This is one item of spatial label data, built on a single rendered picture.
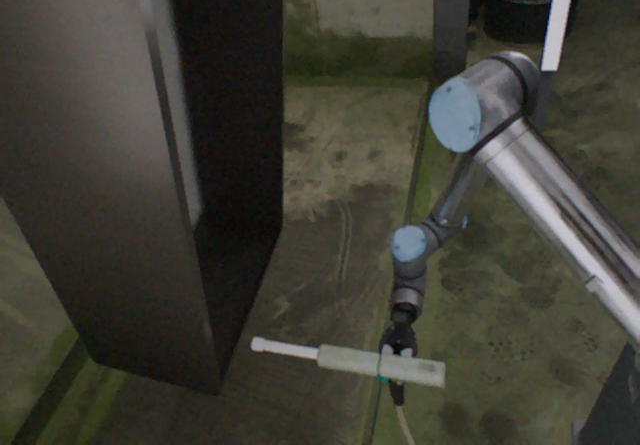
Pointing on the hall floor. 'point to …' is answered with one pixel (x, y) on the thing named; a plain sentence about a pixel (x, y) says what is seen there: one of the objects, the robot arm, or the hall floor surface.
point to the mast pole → (543, 101)
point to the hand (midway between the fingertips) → (393, 375)
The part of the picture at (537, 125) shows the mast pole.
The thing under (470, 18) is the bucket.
